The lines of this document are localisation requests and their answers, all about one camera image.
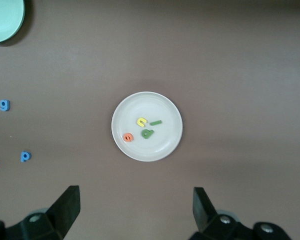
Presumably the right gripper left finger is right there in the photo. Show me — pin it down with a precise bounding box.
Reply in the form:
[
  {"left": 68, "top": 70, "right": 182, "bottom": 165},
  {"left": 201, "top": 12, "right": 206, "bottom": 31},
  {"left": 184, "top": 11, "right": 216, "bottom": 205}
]
[{"left": 0, "top": 184, "right": 81, "bottom": 240}]

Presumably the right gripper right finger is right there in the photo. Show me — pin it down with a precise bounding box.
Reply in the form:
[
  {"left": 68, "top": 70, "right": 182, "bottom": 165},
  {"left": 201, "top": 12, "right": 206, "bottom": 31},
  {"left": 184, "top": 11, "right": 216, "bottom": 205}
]
[{"left": 189, "top": 186, "right": 293, "bottom": 240}]

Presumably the green letter p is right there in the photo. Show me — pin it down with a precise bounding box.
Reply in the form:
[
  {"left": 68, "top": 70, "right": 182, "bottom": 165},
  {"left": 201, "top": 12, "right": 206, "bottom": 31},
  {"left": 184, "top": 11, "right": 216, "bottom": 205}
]
[{"left": 141, "top": 129, "right": 155, "bottom": 140}]

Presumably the blue letter p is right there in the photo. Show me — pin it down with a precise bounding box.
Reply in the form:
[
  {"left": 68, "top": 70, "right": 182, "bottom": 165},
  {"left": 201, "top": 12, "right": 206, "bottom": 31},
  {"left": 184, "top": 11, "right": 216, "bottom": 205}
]
[{"left": 20, "top": 150, "right": 32, "bottom": 163}]

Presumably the beige round plate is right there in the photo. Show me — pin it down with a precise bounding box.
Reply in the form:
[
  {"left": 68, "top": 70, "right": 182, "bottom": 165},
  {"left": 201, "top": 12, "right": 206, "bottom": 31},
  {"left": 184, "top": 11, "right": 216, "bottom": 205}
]
[{"left": 111, "top": 91, "right": 184, "bottom": 163}]

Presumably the brown table cover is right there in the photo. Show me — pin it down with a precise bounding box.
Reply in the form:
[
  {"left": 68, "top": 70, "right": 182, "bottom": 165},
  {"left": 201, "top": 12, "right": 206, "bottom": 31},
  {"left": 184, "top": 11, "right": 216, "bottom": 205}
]
[{"left": 0, "top": 0, "right": 300, "bottom": 240}]

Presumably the green round plate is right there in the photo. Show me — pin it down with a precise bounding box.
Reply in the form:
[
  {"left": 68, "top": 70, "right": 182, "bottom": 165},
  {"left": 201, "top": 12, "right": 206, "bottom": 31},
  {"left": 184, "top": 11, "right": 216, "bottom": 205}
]
[{"left": 0, "top": 0, "right": 25, "bottom": 44}]

